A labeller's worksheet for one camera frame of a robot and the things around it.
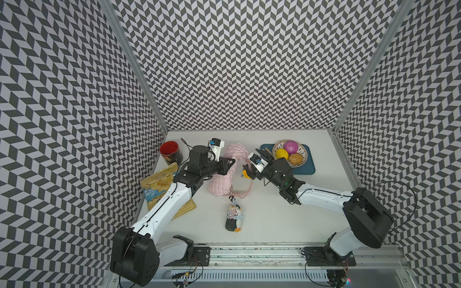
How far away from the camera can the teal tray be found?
0.98 m

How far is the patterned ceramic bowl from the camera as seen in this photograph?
101cm

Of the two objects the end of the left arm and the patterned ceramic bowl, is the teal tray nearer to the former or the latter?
the patterned ceramic bowl
